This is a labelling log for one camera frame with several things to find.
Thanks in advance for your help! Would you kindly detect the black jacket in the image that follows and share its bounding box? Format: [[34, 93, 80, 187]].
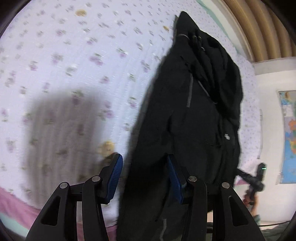
[[116, 11, 243, 240]]

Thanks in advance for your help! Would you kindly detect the grey-green right sleeve forearm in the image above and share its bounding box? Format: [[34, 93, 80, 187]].
[[252, 214, 261, 226]]

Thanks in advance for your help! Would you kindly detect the person's right hand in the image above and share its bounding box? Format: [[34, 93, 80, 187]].
[[243, 194, 258, 216]]

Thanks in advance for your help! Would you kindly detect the floral white bed quilt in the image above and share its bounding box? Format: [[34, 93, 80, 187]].
[[0, 0, 262, 227]]

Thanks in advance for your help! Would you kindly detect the wooden slatted headboard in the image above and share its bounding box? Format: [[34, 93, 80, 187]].
[[224, 1, 295, 62]]

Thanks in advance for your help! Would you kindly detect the green bed sheet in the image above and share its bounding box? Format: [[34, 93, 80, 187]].
[[197, 0, 245, 56]]

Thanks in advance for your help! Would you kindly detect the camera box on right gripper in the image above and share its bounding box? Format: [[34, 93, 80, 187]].
[[255, 163, 266, 183]]

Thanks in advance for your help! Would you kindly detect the colourful wall map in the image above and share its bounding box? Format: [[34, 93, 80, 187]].
[[278, 90, 296, 184]]

